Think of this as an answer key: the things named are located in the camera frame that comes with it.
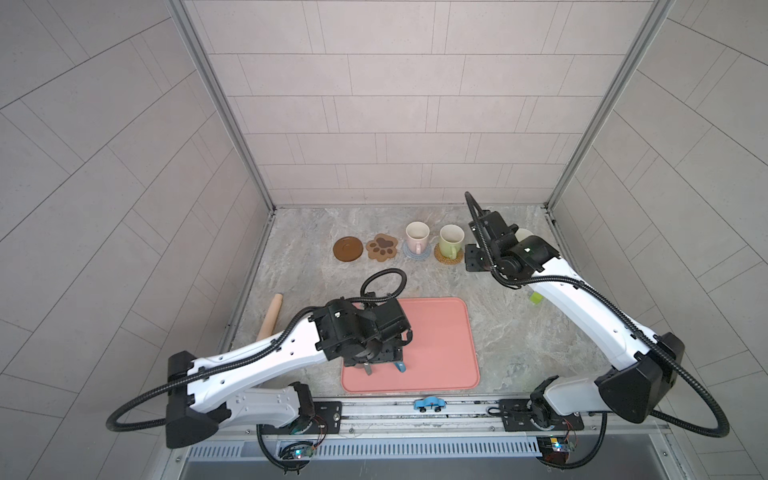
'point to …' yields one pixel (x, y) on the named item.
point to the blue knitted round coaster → (414, 256)
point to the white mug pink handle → (417, 235)
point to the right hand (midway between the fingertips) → (468, 255)
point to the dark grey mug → (367, 368)
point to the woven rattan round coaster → (444, 260)
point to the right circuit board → (555, 449)
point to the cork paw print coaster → (382, 248)
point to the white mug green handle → (450, 238)
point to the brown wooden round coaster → (348, 249)
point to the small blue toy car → (430, 402)
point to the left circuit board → (297, 450)
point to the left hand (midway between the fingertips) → (392, 356)
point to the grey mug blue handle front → (401, 366)
